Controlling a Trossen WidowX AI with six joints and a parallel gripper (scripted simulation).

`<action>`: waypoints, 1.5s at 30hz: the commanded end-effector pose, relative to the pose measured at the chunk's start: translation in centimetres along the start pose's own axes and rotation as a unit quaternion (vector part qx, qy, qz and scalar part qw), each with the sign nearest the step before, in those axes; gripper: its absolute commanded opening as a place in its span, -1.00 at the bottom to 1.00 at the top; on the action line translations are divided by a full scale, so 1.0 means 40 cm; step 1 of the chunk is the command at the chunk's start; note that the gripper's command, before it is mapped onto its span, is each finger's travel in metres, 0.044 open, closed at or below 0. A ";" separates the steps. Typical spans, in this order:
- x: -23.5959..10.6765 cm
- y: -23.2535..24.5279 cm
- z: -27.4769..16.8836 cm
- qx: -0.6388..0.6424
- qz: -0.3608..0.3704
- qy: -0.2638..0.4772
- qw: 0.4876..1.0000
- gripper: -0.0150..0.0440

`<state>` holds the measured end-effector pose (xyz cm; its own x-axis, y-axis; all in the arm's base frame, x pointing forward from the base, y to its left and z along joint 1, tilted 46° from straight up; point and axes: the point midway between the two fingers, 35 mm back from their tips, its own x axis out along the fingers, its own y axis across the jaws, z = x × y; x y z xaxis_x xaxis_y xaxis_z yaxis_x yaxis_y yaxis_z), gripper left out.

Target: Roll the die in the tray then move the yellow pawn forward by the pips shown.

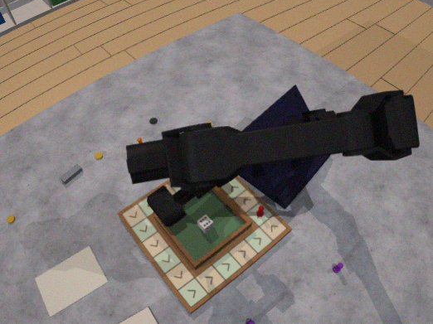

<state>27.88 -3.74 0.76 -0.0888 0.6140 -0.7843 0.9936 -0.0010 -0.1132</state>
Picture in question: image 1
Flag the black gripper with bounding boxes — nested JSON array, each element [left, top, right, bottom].
[[147, 166, 248, 227]]

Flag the white die with black pips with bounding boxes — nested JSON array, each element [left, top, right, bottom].
[[197, 215, 214, 234]]

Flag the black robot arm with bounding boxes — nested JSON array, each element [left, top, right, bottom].
[[126, 89, 420, 191]]

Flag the red pawn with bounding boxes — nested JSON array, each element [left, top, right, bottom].
[[256, 206, 264, 217]]

